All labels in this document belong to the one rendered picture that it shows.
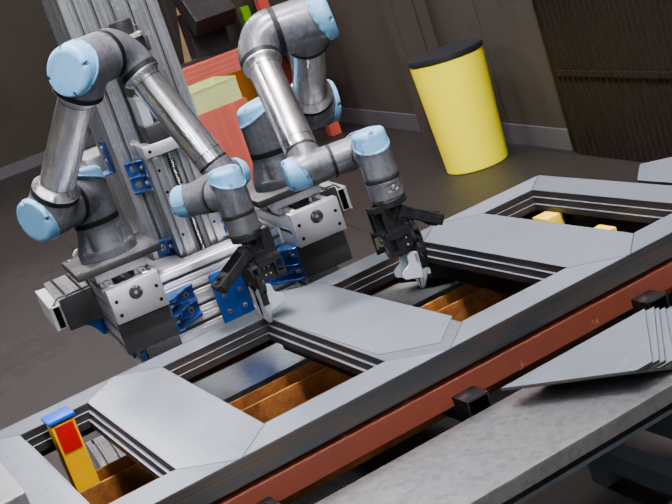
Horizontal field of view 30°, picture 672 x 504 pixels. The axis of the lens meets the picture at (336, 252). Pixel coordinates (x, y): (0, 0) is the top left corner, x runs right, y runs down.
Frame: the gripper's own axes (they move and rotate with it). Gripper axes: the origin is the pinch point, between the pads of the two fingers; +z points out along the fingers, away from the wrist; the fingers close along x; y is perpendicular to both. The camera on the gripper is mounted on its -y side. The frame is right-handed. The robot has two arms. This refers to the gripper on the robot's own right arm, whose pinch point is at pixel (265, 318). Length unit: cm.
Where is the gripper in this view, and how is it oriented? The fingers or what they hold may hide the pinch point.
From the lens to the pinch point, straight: 283.4
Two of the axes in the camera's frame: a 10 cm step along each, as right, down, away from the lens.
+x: -4.5, -1.0, 8.9
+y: 8.4, -3.9, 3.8
